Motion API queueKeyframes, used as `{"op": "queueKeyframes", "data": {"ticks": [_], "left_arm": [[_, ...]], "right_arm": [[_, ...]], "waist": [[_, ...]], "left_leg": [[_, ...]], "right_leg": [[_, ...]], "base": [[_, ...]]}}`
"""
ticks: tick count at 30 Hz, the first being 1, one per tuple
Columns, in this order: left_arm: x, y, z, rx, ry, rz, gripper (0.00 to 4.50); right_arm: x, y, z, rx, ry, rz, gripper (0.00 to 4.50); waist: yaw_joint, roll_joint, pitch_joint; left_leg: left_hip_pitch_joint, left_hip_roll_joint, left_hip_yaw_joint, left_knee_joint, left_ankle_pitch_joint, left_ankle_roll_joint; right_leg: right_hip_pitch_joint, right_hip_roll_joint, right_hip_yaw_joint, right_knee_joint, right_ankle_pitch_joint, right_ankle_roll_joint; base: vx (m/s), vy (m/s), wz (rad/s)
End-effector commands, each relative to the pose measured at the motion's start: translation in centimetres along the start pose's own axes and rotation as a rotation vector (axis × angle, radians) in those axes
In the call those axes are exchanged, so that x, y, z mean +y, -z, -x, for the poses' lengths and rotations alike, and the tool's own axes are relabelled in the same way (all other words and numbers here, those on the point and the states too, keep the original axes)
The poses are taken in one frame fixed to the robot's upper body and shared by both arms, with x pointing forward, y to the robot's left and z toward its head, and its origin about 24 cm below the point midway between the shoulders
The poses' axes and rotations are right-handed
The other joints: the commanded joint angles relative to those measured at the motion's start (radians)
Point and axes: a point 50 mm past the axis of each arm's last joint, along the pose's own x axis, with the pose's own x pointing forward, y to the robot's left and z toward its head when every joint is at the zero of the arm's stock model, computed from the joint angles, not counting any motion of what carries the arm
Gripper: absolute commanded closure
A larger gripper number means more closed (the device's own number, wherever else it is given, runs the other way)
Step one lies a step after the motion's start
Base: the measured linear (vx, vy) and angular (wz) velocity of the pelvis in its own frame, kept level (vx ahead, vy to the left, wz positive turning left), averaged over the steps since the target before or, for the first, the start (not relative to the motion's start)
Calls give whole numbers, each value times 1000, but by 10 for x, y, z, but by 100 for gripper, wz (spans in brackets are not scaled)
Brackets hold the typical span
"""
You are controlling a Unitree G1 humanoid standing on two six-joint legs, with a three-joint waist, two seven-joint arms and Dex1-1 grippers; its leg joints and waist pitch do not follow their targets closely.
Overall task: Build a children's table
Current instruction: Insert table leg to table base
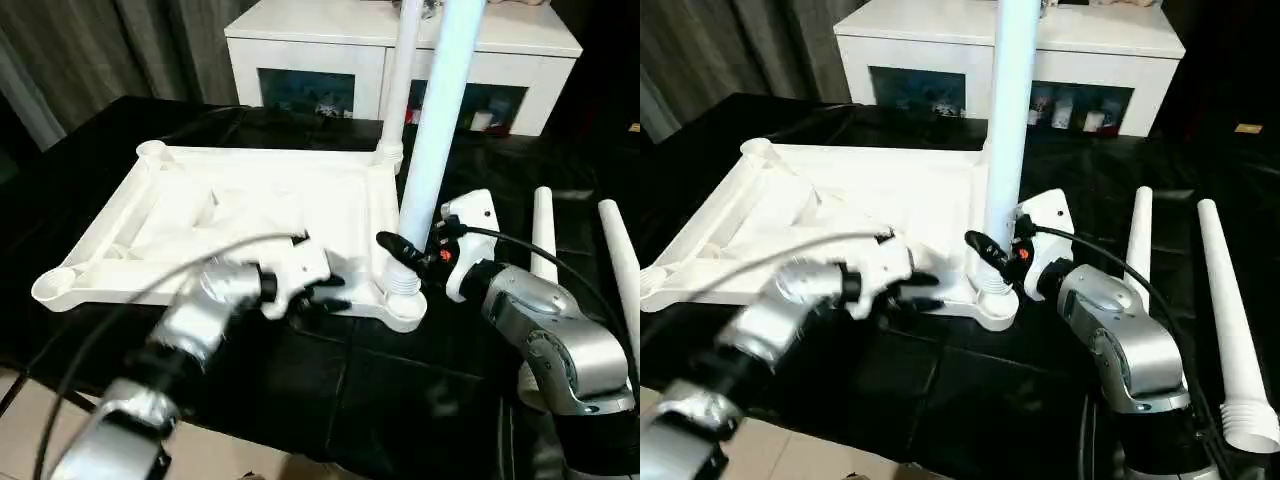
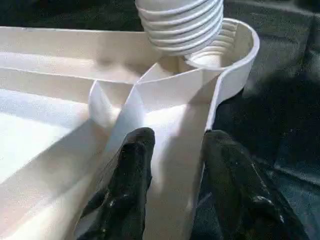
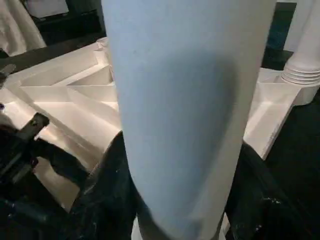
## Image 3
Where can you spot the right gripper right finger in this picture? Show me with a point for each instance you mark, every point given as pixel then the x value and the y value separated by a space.
pixel 262 205

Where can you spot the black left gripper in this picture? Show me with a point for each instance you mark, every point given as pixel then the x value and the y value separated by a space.
pixel 20 150

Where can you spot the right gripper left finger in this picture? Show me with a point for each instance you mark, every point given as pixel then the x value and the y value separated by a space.
pixel 107 195

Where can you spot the white plastic table top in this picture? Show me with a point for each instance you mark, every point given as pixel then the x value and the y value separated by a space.
pixel 62 105

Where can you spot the white plastic table leg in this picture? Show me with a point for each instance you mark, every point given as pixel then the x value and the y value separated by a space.
pixel 307 50
pixel 180 100

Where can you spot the black work mat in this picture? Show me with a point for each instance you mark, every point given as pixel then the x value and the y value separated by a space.
pixel 300 150

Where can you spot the dark side cabinet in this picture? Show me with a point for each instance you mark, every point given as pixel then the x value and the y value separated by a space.
pixel 70 27

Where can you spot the beige cloth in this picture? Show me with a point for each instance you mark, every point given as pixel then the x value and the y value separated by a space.
pixel 17 25

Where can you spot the white computer case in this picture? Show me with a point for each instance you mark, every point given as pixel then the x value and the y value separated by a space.
pixel 50 7

